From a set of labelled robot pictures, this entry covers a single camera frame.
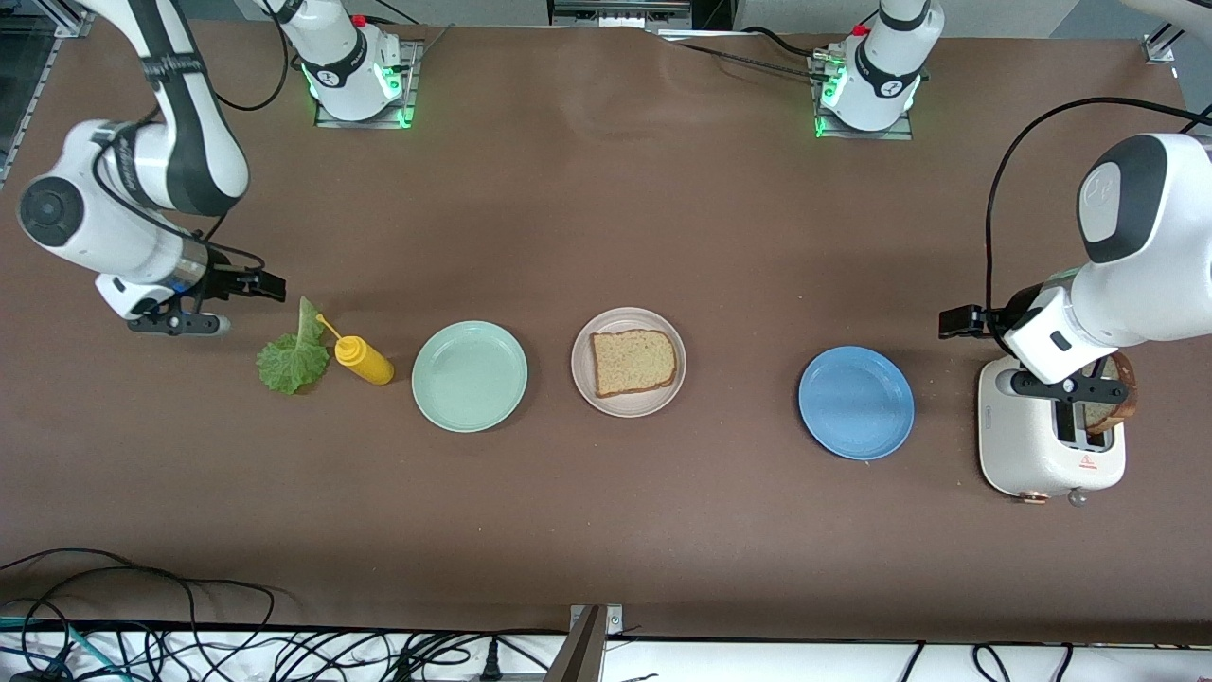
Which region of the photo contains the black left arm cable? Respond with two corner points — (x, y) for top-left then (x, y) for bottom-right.
(985, 97), (1212, 328)

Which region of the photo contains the brown bread slice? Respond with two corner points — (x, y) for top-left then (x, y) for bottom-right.
(591, 329), (679, 398)
(1084, 352), (1137, 435)

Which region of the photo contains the green lettuce leaf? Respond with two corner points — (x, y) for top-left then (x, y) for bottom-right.
(256, 296), (332, 396)

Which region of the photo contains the beige plate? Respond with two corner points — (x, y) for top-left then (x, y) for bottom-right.
(571, 308), (687, 419)

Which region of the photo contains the mint green plate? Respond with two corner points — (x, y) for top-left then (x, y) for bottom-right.
(411, 320), (529, 434)

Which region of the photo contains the black equipment box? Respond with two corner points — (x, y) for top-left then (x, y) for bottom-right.
(547, 0), (694, 29)

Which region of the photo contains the yellow mustard squeeze bottle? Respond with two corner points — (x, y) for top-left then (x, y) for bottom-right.
(315, 314), (396, 386)

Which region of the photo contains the black looped floor cable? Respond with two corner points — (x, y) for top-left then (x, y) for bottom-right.
(0, 547), (277, 682)

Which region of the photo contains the aluminium profile rail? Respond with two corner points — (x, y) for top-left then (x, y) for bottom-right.
(1143, 0), (1212, 65)
(0, 0), (91, 39)

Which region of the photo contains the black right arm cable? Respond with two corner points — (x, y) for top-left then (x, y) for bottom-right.
(90, 19), (291, 285)

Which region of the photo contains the grey metal mount bracket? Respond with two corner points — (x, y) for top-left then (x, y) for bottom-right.
(544, 604), (626, 682)

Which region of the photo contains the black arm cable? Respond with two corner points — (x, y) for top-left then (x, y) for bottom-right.
(985, 97), (1212, 328)
(90, 19), (291, 285)

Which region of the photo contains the teal cable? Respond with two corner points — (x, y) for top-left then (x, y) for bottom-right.
(0, 616), (129, 682)

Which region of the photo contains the black base power cable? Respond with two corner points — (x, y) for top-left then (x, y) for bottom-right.
(653, 27), (834, 82)

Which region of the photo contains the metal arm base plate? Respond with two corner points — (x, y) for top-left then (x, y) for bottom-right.
(810, 52), (916, 141)
(314, 38), (419, 130)

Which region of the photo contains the white two-slot toaster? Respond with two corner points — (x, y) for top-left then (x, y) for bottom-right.
(978, 356), (1128, 505)

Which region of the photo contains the blue plate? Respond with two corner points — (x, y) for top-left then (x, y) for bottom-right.
(798, 345), (916, 461)

